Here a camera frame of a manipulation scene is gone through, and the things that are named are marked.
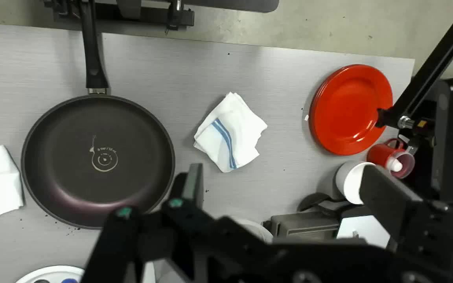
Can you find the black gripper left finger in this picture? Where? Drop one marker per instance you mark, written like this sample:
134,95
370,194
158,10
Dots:
117,246

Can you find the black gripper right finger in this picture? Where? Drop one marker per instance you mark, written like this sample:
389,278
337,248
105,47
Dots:
189,191

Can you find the dark nonstick frying pan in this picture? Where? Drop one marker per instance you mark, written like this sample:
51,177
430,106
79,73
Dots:
64,158

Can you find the white paper towel roll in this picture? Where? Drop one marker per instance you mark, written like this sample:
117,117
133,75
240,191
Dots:
350,183

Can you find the red round plate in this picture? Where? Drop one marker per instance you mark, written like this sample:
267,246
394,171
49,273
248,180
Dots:
347,111

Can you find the white sea salt box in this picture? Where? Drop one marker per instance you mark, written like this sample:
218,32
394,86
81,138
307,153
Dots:
362,231

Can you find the small red container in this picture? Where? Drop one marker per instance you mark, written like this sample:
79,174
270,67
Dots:
381,157

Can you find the black metal clamp bracket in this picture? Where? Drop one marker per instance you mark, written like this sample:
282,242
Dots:
133,14

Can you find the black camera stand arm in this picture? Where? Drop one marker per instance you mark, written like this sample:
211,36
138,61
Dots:
436,65

